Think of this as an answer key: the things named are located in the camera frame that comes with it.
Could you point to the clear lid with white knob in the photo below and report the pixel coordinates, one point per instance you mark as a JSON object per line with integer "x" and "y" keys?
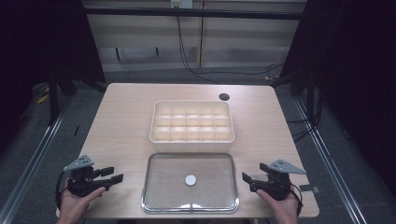
{"x": 174, "y": 186}

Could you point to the black wall bracket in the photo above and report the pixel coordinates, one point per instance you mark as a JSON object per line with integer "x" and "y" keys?
{"x": 157, "y": 51}

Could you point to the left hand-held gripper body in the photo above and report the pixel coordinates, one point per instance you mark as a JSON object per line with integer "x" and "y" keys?
{"x": 81, "y": 183}

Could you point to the white wall power outlet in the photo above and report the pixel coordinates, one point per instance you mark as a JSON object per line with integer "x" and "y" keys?
{"x": 181, "y": 3}

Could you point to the small black floor stick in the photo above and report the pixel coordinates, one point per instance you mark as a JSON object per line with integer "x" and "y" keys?
{"x": 76, "y": 130}

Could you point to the person's left hand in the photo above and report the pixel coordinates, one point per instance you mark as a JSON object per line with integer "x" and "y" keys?
{"x": 73, "y": 207}

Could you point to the yellow floor item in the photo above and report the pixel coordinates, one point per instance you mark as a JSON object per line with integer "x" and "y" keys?
{"x": 42, "y": 99}

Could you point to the person's right hand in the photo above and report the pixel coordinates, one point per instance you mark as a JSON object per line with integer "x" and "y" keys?
{"x": 285, "y": 211}

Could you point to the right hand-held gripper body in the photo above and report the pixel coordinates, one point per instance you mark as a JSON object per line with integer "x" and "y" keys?
{"x": 277, "y": 185}

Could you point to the white compartment storage box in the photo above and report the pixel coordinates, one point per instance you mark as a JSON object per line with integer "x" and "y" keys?
{"x": 191, "y": 124}

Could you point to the black horizontal frame bar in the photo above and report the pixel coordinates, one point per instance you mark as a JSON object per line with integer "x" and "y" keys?
{"x": 140, "y": 12}

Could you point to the black metal stand leg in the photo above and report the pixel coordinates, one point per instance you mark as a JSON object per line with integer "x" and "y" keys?
{"x": 53, "y": 102}

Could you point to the dark curtain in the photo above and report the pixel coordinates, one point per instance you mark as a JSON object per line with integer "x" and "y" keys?
{"x": 358, "y": 77}
{"x": 40, "y": 40}

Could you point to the metal floor rail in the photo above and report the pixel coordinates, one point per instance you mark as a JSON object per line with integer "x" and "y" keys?
{"x": 34, "y": 155}
{"x": 330, "y": 161}

